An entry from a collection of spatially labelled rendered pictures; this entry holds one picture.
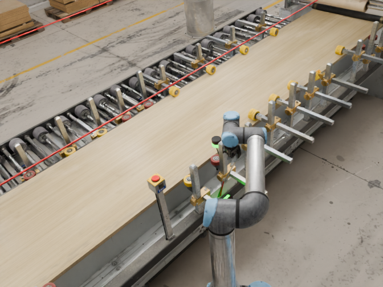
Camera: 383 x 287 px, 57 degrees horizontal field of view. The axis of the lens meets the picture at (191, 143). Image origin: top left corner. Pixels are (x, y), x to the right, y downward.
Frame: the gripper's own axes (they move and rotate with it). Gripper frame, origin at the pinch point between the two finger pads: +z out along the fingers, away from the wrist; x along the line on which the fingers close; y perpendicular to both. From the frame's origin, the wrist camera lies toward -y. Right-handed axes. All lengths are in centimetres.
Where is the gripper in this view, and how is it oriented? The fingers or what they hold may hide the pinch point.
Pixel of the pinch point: (235, 159)
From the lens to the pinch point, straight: 222.1
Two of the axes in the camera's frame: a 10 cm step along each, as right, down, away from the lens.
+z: 1.0, 7.5, 6.5
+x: 6.9, 4.2, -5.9
